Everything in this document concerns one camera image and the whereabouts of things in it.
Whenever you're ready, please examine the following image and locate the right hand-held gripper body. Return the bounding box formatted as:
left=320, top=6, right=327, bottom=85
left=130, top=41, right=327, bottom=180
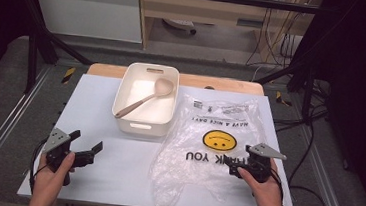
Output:
left=240, top=140, right=289, bottom=186

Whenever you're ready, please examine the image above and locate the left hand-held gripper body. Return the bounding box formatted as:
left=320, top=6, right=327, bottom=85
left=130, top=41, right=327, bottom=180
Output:
left=38, top=126, right=98, bottom=189

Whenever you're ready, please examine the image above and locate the clear plastic smiley bag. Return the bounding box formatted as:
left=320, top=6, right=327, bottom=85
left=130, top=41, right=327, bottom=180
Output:
left=146, top=90, right=273, bottom=206

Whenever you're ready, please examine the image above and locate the white plastic storage bin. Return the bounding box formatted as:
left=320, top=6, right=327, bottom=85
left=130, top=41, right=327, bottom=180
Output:
left=109, top=60, right=181, bottom=139

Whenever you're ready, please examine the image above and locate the beige soup ladle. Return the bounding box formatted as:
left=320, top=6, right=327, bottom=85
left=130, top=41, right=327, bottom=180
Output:
left=114, top=73, right=176, bottom=124

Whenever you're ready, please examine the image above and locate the person's right hand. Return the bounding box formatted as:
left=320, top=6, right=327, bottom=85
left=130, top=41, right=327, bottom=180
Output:
left=233, top=155, right=291, bottom=206

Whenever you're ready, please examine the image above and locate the person's left hand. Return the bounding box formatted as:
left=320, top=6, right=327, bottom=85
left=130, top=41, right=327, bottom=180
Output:
left=29, top=148, right=77, bottom=205

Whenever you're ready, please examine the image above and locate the white table board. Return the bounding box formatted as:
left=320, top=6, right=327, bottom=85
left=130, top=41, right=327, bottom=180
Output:
left=16, top=68, right=309, bottom=206

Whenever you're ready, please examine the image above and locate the black metal stand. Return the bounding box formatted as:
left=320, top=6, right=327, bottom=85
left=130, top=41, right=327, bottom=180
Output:
left=253, top=53, right=333, bottom=128
left=6, top=0, right=100, bottom=100

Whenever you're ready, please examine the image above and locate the white cabinet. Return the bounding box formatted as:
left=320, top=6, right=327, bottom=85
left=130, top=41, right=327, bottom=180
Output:
left=27, top=0, right=147, bottom=44

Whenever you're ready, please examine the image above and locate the chair base with caster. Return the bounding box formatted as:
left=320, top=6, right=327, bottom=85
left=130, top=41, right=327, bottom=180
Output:
left=161, top=17, right=199, bottom=36

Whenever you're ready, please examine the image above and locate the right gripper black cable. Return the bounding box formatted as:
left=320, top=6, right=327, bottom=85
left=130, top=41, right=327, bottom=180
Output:
left=265, top=166, right=289, bottom=206

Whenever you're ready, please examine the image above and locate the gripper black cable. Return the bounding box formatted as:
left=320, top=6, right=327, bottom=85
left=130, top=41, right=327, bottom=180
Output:
left=265, top=166, right=289, bottom=206
left=28, top=135, right=53, bottom=196

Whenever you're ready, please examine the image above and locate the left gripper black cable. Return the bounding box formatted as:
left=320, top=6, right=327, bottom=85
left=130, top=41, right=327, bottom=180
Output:
left=28, top=135, right=53, bottom=196

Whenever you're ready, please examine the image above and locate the black floor cable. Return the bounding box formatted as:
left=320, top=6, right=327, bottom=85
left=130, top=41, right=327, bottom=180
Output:
left=285, top=119, right=336, bottom=206

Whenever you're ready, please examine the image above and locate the aluminium rail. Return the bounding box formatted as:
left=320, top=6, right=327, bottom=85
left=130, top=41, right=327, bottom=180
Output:
left=295, top=127, right=361, bottom=206
left=0, top=61, right=54, bottom=206

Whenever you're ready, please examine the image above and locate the bundle of hanging cables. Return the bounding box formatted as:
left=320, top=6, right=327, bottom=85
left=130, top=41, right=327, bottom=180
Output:
left=244, top=4, right=310, bottom=71

